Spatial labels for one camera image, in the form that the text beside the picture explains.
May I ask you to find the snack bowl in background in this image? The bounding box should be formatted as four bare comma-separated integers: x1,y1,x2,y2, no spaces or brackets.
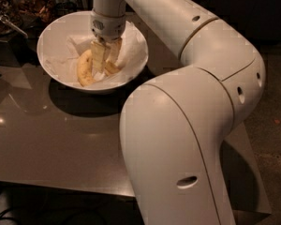
15,0,55,24

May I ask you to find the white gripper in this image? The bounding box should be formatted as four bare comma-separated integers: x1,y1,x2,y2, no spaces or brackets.
90,10,126,72

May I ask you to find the metal spoon handle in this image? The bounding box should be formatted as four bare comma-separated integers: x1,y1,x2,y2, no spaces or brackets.
0,15,29,38

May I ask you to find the glass jar with snacks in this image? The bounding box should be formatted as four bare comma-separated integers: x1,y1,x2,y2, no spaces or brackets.
0,0,24,38

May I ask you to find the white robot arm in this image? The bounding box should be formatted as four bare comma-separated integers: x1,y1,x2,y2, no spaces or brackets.
91,0,265,225

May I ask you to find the black cable on floor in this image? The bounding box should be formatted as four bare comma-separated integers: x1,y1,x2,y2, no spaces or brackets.
0,206,22,225

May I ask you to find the white paper napkin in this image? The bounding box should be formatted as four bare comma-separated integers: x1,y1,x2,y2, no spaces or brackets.
44,22,149,90

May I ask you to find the white ceramic bowl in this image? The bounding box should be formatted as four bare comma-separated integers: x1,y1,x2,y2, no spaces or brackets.
37,10,149,95

